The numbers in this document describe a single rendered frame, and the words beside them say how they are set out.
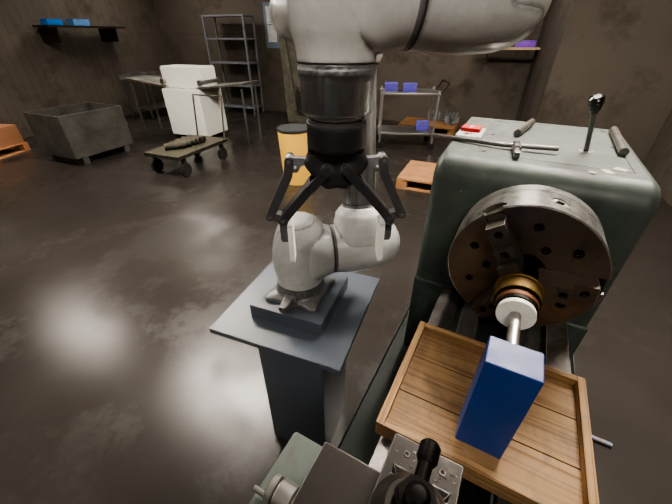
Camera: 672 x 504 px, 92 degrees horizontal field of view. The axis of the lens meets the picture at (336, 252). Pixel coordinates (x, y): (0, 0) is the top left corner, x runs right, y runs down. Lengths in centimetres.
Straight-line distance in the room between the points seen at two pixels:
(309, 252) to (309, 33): 65
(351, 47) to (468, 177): 60
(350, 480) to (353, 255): 59
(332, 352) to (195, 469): 95
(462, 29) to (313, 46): 16
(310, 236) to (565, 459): 72
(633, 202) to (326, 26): 76
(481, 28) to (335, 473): 61
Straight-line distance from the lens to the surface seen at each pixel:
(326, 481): 59
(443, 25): 42
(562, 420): 85
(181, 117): 648
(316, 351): 100
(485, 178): 92
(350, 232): 96
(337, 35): 38
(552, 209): 77
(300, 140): 387
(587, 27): 535
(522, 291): 71
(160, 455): 183
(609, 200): 94
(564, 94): 538
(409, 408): 75
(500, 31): 46
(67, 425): 213
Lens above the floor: 152
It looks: 34 degrees down
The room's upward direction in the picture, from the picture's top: straight up
